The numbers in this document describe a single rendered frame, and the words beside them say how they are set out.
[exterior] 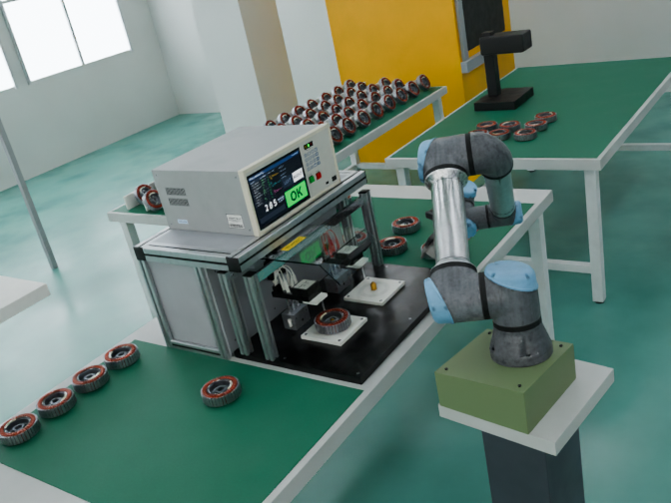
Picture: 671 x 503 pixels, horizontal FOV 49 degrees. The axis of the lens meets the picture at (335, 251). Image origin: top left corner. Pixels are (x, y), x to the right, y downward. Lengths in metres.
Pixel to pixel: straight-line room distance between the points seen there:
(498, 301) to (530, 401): 0.24
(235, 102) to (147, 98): 3.87
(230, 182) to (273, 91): 4.14
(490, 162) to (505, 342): 0.49
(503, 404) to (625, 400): 1.40
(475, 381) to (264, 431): 0.56
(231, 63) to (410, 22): 1.51
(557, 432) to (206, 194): 1.18
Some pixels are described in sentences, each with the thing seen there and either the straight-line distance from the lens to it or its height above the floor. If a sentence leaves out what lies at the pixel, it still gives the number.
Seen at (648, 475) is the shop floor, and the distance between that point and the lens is 2.82.
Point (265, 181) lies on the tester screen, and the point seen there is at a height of 1.26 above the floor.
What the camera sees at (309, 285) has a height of 0.92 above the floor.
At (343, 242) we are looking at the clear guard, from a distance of 2.12.
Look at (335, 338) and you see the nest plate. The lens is 2.21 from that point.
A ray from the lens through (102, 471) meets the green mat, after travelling 2.05.
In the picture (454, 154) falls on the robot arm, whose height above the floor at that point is 1.28.
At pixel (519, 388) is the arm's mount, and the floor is 0.86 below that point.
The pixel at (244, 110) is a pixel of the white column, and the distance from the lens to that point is 6.30.
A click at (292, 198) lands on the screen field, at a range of 2.26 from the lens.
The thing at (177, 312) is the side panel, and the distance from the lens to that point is 2.39.
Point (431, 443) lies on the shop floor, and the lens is 2.99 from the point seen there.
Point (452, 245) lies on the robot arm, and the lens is 1.85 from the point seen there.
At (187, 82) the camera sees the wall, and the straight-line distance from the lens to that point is 10.16.
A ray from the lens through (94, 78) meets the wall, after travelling 9.62.
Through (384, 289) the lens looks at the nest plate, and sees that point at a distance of 2.42.
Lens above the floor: 1.88
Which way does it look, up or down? 23 degrees down
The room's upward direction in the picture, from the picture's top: 12 degrees counter-clockwise
